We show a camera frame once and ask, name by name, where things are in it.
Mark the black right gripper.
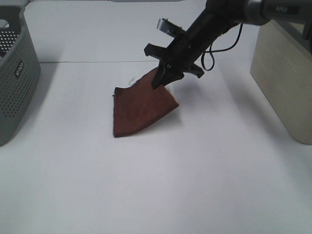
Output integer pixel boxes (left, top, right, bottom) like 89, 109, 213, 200
144, 33, 204, 89

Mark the brown towel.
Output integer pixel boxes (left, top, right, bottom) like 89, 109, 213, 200
113, 68, 179, 138

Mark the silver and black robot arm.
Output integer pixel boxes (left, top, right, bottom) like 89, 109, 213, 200
144, 0, 312, 89

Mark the beige box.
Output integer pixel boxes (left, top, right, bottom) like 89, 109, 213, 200
251, 20, 312, 145

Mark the grey perforated plastic basket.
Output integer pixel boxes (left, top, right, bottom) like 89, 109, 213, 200
0, 5, 41, 145

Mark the black cable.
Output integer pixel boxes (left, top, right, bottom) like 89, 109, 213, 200
201, 23, 244, 72

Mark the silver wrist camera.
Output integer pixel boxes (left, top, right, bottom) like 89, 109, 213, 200
156, 18, 185, 38

